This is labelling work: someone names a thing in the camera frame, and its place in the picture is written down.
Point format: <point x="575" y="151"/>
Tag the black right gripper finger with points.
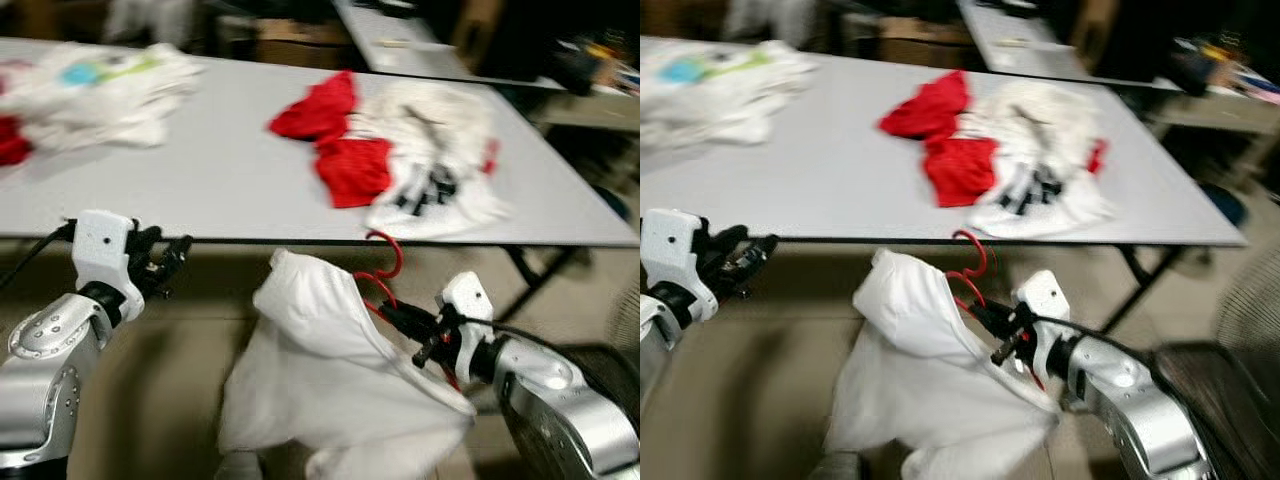
<point x="413" y="335"/>
<point x="993" y="334"/>
<point x="990" y="314"/>
<point x="408" y="316"/>

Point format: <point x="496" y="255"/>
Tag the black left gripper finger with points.
<point x="177" y="248"/>
<point x="758" y="248"/>
<point x="742" y="280"/>
<point x="166" y="278"/>

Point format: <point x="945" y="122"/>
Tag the red plastic hanger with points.
<point x="983" y="258"/>
<point x="400" y="258"/>

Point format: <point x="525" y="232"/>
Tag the plain white shirt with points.
<point x="920" y="380"/>
<point x="320" y="380"/>

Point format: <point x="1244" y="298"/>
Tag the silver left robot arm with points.
<point x="45" y="380"/>
<point x="660" y="340"/>

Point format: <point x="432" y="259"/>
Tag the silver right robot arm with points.
<point x="1140" y="410"/>
<point x="560" y="400"/>

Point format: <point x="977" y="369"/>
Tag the grey round fan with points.
<point x="1250" y="300"/>
<point x="630" y="320"/>

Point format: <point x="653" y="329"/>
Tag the white jersey with black numbers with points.
<point x="470" y="210"/>
<point x="1075" y="210"/>

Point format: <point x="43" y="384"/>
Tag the white garment with colour print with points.
<point x="110" y="110"/>
<point x="730" y="110"/>

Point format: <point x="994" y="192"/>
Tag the red garment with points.
<point x="355" y="170"/>
<point x="960" y="170"/>

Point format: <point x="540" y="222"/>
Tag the black floor fan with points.
<point x="600" y="370"/>
<point x="1230" y="410"/>

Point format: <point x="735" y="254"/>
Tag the small red cloth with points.
<point x="12" y="140"/>

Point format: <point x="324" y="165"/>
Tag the white desk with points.
<point x="1220" y="110"/>
<point x="590" y="105"/>

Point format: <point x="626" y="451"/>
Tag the grey robot leg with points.
<point x="835" y="468"/>
<point x="238" y="468"/>

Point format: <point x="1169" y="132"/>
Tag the cream garment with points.
<point x="440" y="115"/>
<point x="1050" y="115"/>

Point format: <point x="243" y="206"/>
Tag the brown cardboard box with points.
<point x="920" y="42"/>
<point x="300" y="45"/>

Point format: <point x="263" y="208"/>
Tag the round blue stool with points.
<point x="1222" y="200"/>

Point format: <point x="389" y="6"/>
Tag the white remote control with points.
<point x="1012" y="42"/>
<point x="395" y="43"/>

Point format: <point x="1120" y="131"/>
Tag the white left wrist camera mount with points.
<point x="675" y="245"/>
<point x="100" y="245"/>

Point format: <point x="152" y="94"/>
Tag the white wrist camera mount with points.
<point x="1045" y="293"/>
<point x="675" y="245"/>
<point x="470" y="295"/>
<point x="100" y="245"/>

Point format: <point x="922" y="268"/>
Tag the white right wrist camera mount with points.
<point x="470" y="295"/>
<point x="1045" y="293"/>

